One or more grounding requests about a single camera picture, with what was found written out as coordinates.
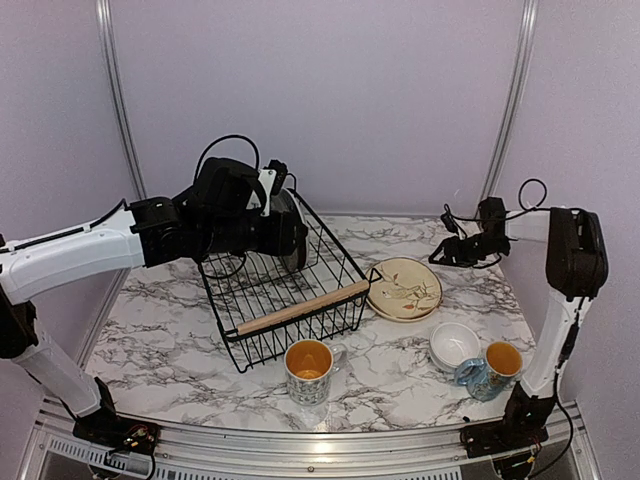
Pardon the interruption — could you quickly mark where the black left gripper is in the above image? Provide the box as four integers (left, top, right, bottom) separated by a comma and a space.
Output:
199, 208, 309, 255

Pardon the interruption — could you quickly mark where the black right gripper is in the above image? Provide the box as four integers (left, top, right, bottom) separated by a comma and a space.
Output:
436, 231, 507, 267

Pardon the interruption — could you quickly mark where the grey reindeer plate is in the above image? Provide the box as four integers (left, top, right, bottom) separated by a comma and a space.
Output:
271, 189, 308, 273

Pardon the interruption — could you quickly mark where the cream gold rimmed plate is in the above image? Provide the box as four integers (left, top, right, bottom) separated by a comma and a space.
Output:
365, 257, 443, 323

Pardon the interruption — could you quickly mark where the black wire dish rack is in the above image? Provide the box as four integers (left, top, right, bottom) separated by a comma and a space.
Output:
198, 188, 381, 373

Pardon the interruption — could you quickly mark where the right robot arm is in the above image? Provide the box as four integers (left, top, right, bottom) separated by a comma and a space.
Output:
428, 197, 608, 448

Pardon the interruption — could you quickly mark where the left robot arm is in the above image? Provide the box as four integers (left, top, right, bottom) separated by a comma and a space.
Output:
1, 157, 308, 445

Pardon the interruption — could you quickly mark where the white bowl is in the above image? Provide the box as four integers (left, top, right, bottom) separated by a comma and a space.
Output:
429, 322, 481, 373

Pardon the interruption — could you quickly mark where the blue mug yellow inside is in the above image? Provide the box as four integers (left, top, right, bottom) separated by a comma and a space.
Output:
454, 341, 523, 402

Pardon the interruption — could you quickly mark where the patterned mug yellow inside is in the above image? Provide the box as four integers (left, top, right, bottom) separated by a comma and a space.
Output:
284, 339, 347, 406

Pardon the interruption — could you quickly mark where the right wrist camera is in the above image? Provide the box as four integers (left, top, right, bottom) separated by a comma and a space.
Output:
440, 203, 467, 239

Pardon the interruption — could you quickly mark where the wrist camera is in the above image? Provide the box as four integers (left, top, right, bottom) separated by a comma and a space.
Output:
258, 159, 288, 217
440, 203, 467, 239

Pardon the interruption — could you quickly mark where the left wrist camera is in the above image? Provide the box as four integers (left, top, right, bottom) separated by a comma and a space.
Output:
258, 159, 288, 217

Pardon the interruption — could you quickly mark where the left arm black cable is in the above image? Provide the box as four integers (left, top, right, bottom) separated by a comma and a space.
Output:
192, 133, 262, 281

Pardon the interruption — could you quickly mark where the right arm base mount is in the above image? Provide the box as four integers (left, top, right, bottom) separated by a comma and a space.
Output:
460, 420, 549, 458

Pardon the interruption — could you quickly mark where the right aluminium frame post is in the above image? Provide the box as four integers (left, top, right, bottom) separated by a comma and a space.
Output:
479, 0, 539, 200

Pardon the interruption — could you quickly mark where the aluminium frame post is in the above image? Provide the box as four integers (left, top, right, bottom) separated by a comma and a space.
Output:
95, 0, 147, 200
479, 0, 539, 200

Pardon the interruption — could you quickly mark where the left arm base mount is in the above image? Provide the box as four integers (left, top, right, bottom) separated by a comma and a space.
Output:
73, 417, 160, 455

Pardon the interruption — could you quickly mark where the left aluminium frame post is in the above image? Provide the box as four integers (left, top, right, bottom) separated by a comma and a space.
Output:
95, 0, 147, 200

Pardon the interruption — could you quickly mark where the front aluminium rail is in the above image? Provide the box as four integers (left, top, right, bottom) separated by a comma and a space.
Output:
8, 400, 604, 479

